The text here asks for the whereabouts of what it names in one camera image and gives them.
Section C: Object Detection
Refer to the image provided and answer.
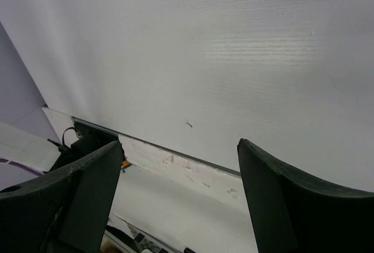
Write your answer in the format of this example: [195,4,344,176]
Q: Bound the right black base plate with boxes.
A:
[47,122,119,172]

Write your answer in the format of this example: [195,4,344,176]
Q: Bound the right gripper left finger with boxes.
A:
[1,141,123,252]

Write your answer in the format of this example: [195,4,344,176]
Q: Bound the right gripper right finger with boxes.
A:
[237,138,373,252]

